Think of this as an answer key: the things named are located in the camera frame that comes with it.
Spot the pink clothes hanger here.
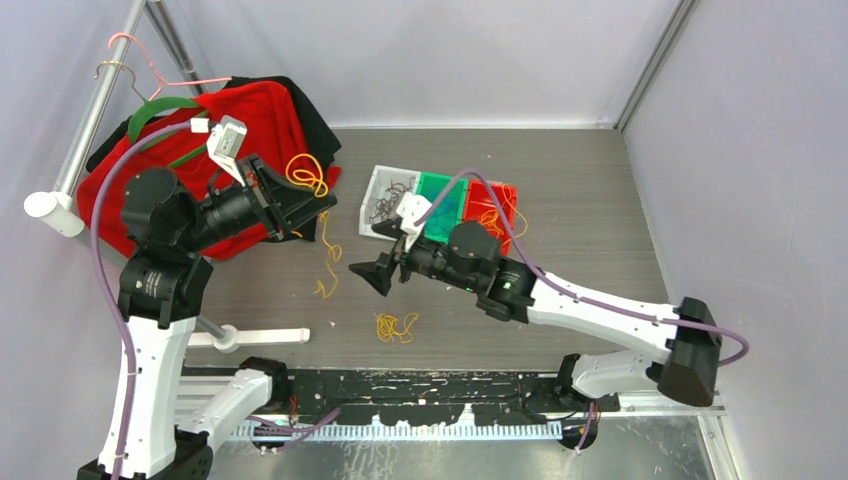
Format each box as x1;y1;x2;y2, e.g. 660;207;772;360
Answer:
107;32;232;102

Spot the green clothes hanger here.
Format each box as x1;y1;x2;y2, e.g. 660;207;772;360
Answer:
127;96;208;169

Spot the white rack foot bar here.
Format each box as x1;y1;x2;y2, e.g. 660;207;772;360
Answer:
187;325;311;354

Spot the white plastic bin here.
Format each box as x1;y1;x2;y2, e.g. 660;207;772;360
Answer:
358;165;421;240

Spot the metal clothes rack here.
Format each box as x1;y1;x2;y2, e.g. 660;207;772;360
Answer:
23;0;230;339

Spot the brown wire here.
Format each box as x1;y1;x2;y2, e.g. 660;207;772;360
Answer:
368;174;419;227

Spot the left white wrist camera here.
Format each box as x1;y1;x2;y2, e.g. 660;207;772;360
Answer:
206;115;247;186

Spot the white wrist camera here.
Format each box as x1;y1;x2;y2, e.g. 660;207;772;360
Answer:
395;191;432;252
206;115;247;186

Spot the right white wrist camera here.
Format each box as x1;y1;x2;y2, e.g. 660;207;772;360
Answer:
395;191;432;252

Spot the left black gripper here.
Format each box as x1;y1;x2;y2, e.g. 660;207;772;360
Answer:
177;152;336;253

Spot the aluminium rail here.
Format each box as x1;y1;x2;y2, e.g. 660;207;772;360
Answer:
122;372;727;444

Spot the green plastic bin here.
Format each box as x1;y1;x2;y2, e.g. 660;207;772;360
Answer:
416;172;468;243

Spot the black garment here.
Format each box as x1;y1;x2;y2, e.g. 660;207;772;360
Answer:
85;75;343;244

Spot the red plastic bin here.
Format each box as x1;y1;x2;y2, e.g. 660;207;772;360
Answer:
462;180;517;256

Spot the gold wire hanger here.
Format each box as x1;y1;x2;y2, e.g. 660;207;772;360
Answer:
92;60;148;104

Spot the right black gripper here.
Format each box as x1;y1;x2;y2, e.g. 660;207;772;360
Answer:
349;216;479;295

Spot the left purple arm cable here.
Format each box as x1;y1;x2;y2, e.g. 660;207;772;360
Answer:
89;117;342;480

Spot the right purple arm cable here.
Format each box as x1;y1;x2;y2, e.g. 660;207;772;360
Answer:
413;167;751;453

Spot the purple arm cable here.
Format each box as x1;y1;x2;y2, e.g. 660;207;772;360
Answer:
89;117;342;480
413;167;751;453

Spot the red shirt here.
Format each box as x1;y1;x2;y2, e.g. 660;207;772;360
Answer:
76;80;343;262

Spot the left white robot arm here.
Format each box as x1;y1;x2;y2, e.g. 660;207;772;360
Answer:
78;156;337;479

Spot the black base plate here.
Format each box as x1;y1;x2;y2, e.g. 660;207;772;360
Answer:
257;369;589;427

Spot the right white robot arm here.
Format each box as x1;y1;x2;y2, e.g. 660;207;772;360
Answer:
349;220;721;411

